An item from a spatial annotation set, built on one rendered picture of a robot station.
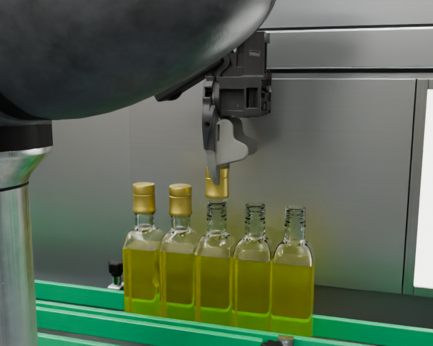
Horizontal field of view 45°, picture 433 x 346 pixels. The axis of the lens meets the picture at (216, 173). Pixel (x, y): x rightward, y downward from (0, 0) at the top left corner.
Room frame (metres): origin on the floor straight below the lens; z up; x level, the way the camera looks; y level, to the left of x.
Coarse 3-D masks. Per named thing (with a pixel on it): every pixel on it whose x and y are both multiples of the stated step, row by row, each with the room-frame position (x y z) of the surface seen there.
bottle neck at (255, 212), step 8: (248, 208) 0.72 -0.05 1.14; (256, 208) 0.72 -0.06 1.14; (264, 208) 0.72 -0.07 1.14; (248, 216) 0.72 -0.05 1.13; (256, 216) 0.72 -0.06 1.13; (264, 216) 0.72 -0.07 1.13; (248, 224) 0.72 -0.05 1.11; (256, 224) 0.72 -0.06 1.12; (264, 224) 0.72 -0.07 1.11; (248, 232) 0.72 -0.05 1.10; (256, 232) 0.72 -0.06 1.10; (264, 232) 0.72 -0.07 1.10
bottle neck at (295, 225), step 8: (288, 208) 0.71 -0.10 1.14; (296, 208) 0.72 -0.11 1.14; (304, 208) 0.71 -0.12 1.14; (288, 216) 0.70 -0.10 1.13; (296, 216) 0.70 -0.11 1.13; (304, 216) 0.71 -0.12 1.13; (288, 224) 0.70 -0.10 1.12; (296, 224) 0.70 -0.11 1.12; (304, 224) 0.71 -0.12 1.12; (288, 232) 0.70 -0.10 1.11; (296, 232) 0.70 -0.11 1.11; (304, 232) 0.71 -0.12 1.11; (288, 240) 0.70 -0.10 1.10; (296, 240) 0.70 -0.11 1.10; (304, 240) 0.71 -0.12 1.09
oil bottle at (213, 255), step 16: (208, 240) 0.73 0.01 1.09; (224, 240) 0.73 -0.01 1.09; (208, 256) 0.72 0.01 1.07; (224, 256) 0.71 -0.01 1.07; (208, 272) 0.72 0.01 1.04; (224, 272) 0.71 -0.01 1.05; (208, 288) 0.72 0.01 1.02; (224, 288) 0.71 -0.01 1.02; (208, 304) 0.72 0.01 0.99; (224, 304) 0.71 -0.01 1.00; (208, 320) 0.72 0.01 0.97; (224, 320) 0.71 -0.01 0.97
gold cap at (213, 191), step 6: (222, 168) 0.73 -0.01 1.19; (228, 168) 0.74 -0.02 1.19; (222, 174) 0.73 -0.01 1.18; (228, 174) 0.74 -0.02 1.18; (210, 180) 0.73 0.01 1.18; (222, 180) 0.73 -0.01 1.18; (228, 180) 0.74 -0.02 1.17; (210, 186) 0.73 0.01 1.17; (216, 186) 0.73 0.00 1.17; (222, 186) 0.73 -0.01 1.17; (228, 186) 0.74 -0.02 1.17; (210, 192) 0.73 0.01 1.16; (216, 192) 0.73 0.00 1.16; (222, 192) 0.73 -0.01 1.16; (228, 192) 0.74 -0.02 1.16; (216, 198) 0.73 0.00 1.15; (222, 198) 0.73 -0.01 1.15
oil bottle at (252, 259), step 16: (240, 240) 0.73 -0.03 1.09; (256, 240) 0.72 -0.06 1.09; (240, 256) 0.71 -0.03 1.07; (256, 256) 0.70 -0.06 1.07; (272, 256) 0.71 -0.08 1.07; (240, 272) 0.71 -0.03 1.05; (256, 272) 0.70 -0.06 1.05; (240, 288) 0.71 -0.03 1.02; (256, 288) 0.70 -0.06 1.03; (240, 304) 0.71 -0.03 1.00; (256, 304) 0.70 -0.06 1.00; (240, 320) 0.71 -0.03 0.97; (256, 320) 0.70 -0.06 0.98
